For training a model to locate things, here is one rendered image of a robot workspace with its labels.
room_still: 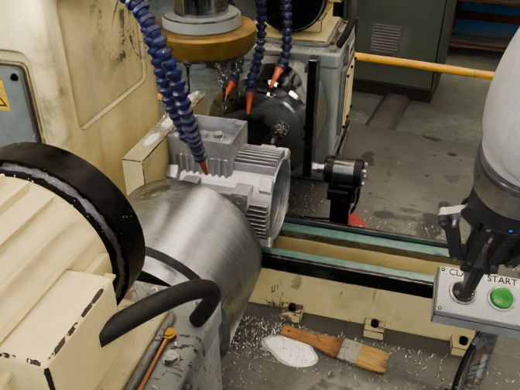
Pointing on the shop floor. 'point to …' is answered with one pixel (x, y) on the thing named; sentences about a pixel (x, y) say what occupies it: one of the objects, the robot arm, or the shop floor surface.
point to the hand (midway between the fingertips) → (474, 268)
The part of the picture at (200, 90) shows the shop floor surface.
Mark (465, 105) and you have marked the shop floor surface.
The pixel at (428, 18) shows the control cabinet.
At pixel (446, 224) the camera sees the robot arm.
